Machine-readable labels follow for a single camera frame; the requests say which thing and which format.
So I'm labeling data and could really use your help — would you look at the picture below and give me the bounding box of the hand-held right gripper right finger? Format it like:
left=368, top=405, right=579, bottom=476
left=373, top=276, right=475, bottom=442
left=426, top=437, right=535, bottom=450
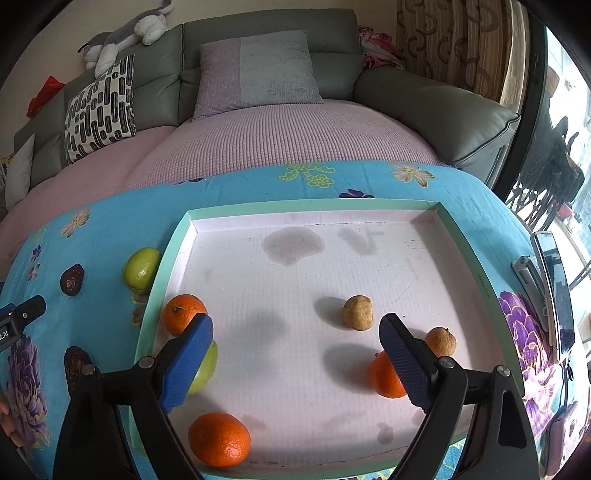
left=379, top=313, right=541, bottom=480

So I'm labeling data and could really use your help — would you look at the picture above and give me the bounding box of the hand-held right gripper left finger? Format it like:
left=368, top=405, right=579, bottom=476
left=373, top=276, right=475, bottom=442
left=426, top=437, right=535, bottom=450
left=53, top=313, right=215, bottom=480

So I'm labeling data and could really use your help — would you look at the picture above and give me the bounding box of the small orange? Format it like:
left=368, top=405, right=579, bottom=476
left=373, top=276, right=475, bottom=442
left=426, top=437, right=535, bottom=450
left=368, top=351, right=409, bottom=399
left=161, top=294, right=208, bottom=337

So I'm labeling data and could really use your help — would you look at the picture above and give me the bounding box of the brown longan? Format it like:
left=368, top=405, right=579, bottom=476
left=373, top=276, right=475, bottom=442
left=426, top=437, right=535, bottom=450
left=342, top=295, right=374, bottom=332
left=425, top=326, right=458, bottom=357

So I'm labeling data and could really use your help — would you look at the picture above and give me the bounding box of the large orange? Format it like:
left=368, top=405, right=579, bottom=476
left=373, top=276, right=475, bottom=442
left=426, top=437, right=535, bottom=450
left=188, top=412, right=251, bottom=469

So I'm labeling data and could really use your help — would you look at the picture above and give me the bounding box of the teal-rimmed white tray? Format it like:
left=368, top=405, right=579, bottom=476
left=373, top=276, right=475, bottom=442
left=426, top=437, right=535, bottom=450
left=127, top=199, right=526, bottom=472

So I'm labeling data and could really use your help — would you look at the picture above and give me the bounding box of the person's left hand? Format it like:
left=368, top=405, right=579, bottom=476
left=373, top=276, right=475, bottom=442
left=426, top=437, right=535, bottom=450
left=0, top=399, right=21, bottom=448

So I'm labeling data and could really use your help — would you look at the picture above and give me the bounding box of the dark dried date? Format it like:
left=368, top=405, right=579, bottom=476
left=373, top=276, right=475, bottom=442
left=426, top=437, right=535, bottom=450
left=60, top=263, right=85, bottom=296

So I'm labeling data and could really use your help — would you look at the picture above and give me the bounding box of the blue floral blanket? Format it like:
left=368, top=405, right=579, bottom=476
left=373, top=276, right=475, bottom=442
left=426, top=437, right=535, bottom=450
left=0, top=159, right=591, bottom=480

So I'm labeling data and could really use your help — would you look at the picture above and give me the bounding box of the red dried date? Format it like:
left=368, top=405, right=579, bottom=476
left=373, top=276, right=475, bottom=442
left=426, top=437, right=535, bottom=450
left=64, top=346, right=93, bottom=395

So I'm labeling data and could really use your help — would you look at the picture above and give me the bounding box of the light grey pillow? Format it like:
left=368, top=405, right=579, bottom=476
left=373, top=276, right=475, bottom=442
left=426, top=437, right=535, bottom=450
left=4, top=134, right=36, bottom=210

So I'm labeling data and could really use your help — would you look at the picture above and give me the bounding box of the silver phone stand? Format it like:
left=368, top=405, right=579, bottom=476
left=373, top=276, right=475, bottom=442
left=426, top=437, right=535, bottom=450
left=512, top=256, right=555, bottom=333

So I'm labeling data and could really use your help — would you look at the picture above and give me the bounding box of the smartphone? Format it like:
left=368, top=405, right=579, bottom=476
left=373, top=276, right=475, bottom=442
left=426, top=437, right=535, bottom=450
left=533, top=231, right=575, bottom=363

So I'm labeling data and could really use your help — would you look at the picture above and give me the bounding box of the black and white patterned pillow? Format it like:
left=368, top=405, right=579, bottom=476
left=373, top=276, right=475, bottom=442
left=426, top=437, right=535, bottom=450
left=65, top=52, right=138, bottom=164

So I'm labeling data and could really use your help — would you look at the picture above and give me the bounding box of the red cloth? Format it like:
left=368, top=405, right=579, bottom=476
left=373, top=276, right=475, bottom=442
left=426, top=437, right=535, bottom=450
left=26, top=76, right=65, bottom=117

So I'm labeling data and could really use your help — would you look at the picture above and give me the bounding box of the lilac waffle sofa cover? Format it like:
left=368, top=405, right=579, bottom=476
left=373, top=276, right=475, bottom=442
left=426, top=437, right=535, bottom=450
left=0, top=98, right=455, bottom=278

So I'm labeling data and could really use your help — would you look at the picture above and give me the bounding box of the grey sofa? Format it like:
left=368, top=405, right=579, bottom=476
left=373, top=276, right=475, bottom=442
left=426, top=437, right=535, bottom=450
left=0, top=8, right=522, bottom=222

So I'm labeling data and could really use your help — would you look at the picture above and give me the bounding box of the grey and white plush dog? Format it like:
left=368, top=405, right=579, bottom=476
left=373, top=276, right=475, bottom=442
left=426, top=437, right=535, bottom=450
left=78, top=0, right=176, bottom=79

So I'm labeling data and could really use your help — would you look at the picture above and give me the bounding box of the grey and lilac pillow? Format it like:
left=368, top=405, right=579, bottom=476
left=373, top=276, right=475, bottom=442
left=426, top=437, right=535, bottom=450
left=191, top=30, right=324, bottom=121

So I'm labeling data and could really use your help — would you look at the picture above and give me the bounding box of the pink floral cloth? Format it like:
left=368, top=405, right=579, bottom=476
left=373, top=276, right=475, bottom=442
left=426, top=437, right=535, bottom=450
left=358, top=25, right=404, bottom=70

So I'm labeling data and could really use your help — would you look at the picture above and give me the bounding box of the brown patterned curtain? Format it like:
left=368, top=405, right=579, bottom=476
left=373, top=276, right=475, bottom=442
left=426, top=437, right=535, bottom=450
left=396, top=0, right=529, bottom=104

